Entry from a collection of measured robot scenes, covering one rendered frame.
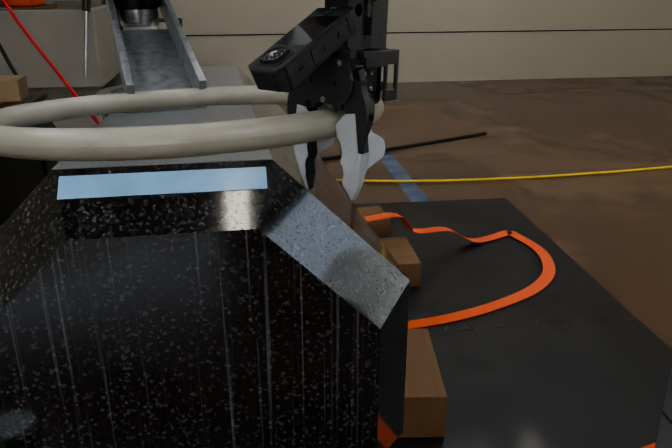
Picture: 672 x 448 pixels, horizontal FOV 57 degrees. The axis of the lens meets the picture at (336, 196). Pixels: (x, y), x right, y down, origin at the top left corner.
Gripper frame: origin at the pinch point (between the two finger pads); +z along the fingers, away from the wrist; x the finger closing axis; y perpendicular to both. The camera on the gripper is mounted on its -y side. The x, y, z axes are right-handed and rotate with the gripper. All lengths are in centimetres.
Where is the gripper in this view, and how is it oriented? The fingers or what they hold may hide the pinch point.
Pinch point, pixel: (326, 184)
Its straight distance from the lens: 65.4
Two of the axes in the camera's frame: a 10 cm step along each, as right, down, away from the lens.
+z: -0.3, 9.5, 3.0
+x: -7.8, -2.1, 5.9
